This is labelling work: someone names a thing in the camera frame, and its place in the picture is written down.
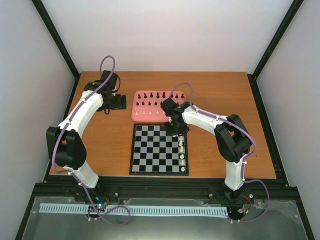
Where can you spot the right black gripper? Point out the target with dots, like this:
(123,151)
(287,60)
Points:
(170,132)

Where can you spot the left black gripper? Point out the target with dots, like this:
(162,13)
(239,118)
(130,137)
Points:
(121,104)

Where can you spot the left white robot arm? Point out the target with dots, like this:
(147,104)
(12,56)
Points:
(64,142)

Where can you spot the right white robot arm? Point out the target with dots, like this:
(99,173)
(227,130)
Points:
(233,139)

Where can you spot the pink plastic tray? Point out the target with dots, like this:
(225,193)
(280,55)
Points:
(154,117)

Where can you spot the black white chessboard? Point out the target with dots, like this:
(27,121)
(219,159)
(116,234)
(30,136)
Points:
(153,152)

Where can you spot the black aluminium frame rail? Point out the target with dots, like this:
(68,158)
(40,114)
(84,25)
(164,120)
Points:
(208,190)

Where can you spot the light blue slotted cable duct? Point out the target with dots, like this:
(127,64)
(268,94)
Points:
(136,210)

